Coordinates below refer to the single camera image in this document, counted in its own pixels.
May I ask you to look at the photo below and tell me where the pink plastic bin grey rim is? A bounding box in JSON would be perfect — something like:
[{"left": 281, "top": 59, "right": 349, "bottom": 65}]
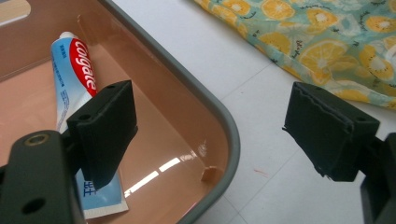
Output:
[{"left": 0, "top": 0, "right": 242, "bottom": 224}]

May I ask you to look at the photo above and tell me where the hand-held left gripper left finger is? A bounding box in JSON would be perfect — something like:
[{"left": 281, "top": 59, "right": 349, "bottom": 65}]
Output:
[{"left": 66, "top": 79, "right": 139, "bottom": 191}]

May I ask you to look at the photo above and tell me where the blue and red toothpaste tube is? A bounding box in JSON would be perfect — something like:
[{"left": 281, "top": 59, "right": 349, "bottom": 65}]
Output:
[{"left": 50, "top": 31, "right": 130, "bottom": 220}]

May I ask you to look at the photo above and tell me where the fruit print cloth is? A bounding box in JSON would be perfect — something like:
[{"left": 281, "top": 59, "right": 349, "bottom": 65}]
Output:
[{"left": 193, "top": 0, "right": 396, "bottom": 112}]

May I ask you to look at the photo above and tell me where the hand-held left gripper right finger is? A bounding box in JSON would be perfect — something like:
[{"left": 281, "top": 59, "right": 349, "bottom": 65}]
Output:
[{"left": 282, "top": 81, "right": 381, "bottom": 183}]

